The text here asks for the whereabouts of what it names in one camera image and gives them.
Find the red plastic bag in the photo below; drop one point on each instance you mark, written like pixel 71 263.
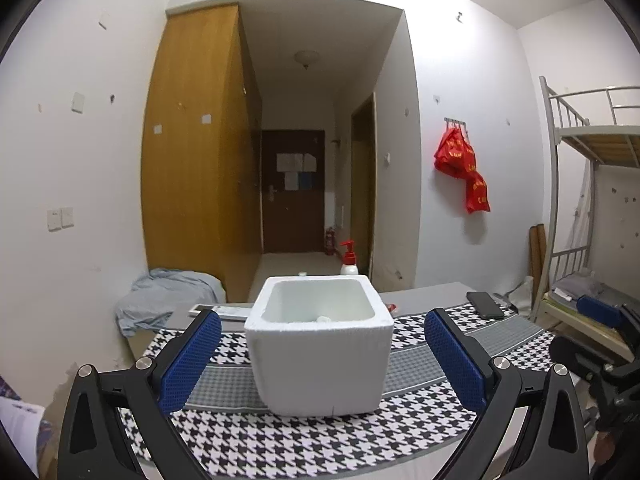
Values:
pixel 454 155
pixel 478 194

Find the white plastic bag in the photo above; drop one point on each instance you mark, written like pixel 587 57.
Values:
pixel 520 297

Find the red fire extinguisher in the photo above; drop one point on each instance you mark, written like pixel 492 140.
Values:
pixel 330 244

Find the white bottle with red pump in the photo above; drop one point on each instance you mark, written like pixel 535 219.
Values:
pixel 349 266

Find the white wall socket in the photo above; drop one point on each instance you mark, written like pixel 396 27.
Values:
pixel 67 217
pixel 54 220

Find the metal wall hook rack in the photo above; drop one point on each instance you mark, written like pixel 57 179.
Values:
pixel 455 121

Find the white paper sheet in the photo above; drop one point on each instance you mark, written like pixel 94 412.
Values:
pixel 290 162
pixel 292 181
pixel 309 161

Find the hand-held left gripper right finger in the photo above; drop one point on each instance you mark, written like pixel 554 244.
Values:
pixel 455 360

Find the black smartphone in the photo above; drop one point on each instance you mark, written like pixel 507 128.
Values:
pixel 485 305

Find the wooden wardrobe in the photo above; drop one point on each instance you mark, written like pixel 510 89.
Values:
pixel 195 160

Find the wooden side door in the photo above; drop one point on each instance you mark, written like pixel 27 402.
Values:
pixel 362 185

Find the blue paper sheet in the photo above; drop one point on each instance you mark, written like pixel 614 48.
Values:
pixel 305 180

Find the grey folded clothes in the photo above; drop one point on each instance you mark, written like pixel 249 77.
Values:
pixel 600 287

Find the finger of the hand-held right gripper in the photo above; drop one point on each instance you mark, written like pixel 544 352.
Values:
pixel 580 357
pixel 597 311

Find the wooden boards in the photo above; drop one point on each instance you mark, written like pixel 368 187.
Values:
pixel 537 260

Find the blue patterned cloth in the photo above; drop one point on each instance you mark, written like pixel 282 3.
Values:
pixel 7 387

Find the white paper stack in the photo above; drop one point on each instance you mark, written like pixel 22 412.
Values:
pixel 20 430

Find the light blue cloth pile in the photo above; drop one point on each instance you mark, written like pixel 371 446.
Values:
pixel 160 300

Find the white foam box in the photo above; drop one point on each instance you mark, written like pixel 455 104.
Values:
pixel 320 365

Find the white wall switch box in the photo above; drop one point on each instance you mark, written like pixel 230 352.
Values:
pixel 77 102

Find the metal bunk bed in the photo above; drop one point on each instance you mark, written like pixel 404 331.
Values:
pixel 557 200

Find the white remote control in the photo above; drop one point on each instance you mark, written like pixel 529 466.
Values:
pixel 225 312

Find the houndstooth table mat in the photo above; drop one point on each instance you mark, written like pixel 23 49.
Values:
pixel 310 445

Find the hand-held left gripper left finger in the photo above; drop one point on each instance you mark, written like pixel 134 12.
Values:
pixel 192 360

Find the dark brown entrance door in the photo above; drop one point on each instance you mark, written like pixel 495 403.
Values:
pixel 292 220

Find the small red packet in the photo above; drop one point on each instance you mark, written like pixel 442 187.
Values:
pixel 390 308

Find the round ceiling lamp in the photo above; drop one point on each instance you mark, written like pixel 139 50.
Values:
pixel 306 57

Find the person's right hand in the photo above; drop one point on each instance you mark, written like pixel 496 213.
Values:
pixel 602 450

